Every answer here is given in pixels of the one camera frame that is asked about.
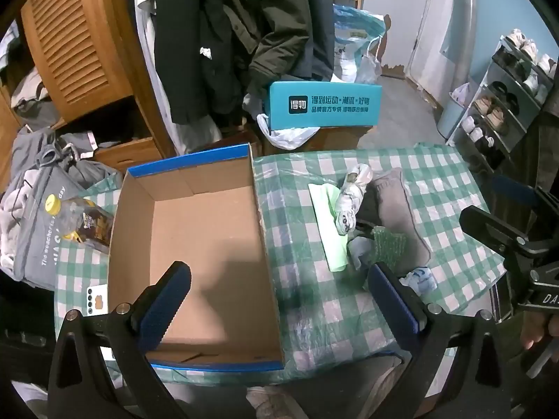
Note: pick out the metal shoe rack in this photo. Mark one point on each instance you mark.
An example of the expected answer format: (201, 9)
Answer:
(506, 96)

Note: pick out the white plastic-wrapped bundle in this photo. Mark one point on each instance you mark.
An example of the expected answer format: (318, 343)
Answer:
(349, 200)

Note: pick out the light blue trash bin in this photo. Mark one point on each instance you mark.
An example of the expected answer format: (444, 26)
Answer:
(452, 118)

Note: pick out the black jacket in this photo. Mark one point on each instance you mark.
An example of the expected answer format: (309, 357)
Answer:
(196, 52)

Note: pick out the white garment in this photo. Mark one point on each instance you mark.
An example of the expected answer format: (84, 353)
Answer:
(146, 17)

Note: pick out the wooden louvered door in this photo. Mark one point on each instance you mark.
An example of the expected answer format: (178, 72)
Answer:
(74, 39)

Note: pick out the green checked tablecloth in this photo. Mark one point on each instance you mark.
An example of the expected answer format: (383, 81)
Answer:
(297, 235)

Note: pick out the white plastic bag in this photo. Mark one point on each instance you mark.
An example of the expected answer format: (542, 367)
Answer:
(288, 137)

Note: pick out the group of shoes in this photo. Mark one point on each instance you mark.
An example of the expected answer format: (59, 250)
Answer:
(493, 113)

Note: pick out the wooden wardrobe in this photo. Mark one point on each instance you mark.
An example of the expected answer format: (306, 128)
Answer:
(131, 152)

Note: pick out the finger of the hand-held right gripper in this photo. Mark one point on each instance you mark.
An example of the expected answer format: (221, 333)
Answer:
(489, 227)
(515, 192)

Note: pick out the clear bottle with yellow cap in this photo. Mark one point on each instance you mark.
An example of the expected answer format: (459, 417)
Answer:
(87, 222)

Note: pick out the folded grey clothes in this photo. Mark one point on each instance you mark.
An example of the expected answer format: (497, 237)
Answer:
(30, 89)

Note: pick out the cardboard box with blue rim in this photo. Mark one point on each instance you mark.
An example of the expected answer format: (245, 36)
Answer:
(209, 248)

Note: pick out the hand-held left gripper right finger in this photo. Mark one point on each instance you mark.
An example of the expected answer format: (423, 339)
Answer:
(395, 310)

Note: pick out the person's right hand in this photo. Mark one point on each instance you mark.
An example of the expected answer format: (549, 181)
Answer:
(535, 331)

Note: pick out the teal box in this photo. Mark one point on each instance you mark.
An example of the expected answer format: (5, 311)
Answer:
(323, 104)

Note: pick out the white door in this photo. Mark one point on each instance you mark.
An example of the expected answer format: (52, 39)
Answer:
(436, 22)

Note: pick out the grey knit cloth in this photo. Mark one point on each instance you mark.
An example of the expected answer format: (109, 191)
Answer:
(395, 205)

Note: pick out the crumpled white and blue cloth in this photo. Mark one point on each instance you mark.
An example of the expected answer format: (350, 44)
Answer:
(419, 279)

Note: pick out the green bubble wrap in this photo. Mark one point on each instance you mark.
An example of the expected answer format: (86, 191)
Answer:
(388, 244)

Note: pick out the white phone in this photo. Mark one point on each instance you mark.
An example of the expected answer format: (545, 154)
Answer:
(97, 299)

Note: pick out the blue plastic bag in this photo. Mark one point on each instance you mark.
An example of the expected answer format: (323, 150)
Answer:
(353, 43)

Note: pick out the grey hoodie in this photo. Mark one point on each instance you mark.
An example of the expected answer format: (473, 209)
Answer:
(39, 209)

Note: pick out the olive jacket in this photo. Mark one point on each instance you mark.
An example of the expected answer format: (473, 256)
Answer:
(279, 22)

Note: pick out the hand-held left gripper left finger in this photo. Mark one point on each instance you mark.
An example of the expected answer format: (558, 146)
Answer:
(163, 310)

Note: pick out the light blue cloth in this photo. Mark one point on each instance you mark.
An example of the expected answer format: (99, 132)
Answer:
(360, 248)

